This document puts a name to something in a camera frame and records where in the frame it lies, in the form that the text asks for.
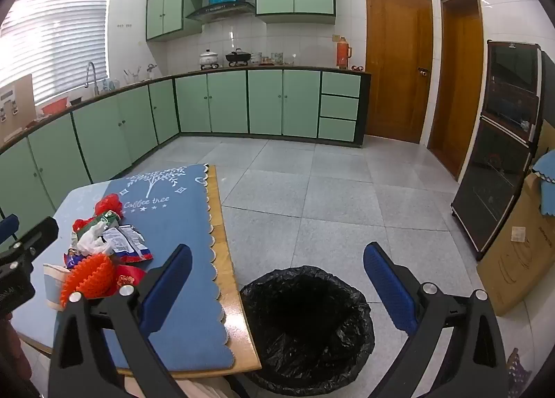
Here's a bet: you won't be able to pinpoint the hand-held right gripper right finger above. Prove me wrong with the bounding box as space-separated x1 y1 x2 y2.
363 242 510 398

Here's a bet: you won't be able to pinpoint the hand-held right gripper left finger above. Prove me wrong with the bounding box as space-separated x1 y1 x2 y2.
47 243 194 398

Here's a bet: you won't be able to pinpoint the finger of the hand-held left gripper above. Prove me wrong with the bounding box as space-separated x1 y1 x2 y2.
0 214 21 247
0 216 60 269

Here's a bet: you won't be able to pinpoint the blue snack packet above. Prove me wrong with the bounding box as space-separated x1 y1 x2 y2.
102 225 154 263

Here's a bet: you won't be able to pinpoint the black-lined trash bin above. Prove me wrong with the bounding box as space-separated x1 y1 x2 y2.
239 265 376 396

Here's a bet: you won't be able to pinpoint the red wrapper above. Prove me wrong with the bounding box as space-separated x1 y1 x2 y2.
113 263 148 290

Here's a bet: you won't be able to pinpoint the red foil packet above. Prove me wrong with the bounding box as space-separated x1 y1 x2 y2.
71 218 98 236

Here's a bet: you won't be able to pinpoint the white plastic bag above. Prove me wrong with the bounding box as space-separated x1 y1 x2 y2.
77 225 116 256

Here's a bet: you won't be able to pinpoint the orange mesh net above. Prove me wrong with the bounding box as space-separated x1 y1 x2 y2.
60 253 117 308

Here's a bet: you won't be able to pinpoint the wooden table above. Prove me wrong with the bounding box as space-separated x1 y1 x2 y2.
19 164 263 379

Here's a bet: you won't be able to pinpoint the blue tree-print table mat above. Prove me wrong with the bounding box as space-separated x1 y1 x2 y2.
93 164 237 370

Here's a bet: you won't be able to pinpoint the crumpled red plastic bag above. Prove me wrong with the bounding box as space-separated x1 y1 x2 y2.
95 193 124 217

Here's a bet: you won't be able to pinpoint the cardboard sheet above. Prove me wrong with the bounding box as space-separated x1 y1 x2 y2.
0 74 37 139

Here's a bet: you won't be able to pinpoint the red basin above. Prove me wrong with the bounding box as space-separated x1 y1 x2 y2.
40 97 71 116

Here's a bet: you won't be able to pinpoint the large cardboard box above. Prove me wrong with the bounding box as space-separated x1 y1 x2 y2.
476 118 555 317

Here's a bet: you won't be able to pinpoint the dark woven basket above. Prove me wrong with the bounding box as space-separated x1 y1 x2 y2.
505 348 532 398

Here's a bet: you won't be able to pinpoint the black glass-door cabinet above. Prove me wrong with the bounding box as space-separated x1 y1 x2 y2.
451 40 555 261

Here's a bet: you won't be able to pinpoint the metal faucet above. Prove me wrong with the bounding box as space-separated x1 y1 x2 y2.
84 61 100 97

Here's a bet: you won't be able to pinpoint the blue cloth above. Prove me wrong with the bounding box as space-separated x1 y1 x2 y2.
531 150 555 217

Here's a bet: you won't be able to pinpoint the green base cabinets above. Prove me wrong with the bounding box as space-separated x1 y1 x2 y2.
0 69 373 247

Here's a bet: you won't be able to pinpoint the window blinds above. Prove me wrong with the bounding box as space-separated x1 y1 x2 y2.
0 0 113 106

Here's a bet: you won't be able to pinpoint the plain wooden door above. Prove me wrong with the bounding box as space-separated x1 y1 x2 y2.
427 0 484 182

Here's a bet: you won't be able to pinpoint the red thermos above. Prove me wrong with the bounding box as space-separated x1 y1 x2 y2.
336 37 353 69

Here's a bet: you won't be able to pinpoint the black wok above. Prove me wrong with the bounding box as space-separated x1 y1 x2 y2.
224 48 253 67

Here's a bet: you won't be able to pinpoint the glass jars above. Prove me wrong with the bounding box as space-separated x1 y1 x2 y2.
252 51 296 66

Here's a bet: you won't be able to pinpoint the range hood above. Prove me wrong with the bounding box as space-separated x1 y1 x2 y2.
186 1 256 24

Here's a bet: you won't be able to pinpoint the wooden door with handle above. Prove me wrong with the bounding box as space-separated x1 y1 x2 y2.
365 0 434 145

